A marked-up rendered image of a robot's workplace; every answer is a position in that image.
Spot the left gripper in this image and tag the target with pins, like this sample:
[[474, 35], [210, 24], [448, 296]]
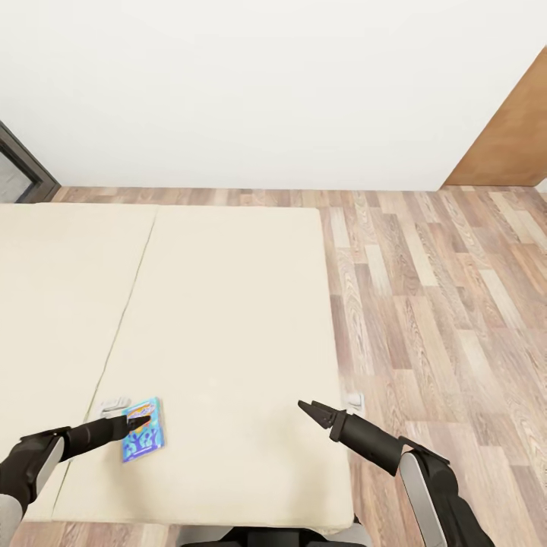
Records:
[[102, 431]]

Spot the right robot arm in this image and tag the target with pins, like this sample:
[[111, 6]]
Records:
[[444, 519]]

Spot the bed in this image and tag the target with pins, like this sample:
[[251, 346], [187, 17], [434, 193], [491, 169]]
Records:
[[223, 312]]

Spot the sliding door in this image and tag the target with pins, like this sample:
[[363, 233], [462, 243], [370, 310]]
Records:
[[511, 150]]

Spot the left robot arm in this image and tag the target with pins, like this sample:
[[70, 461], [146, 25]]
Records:
[[24, 473]]

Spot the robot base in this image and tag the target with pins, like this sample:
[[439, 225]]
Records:
[[247, 536]]

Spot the board game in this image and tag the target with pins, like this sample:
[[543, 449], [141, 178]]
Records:
[[148, 437]]

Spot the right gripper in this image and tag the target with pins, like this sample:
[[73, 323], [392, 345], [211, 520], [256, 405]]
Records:
[[358, 434]]

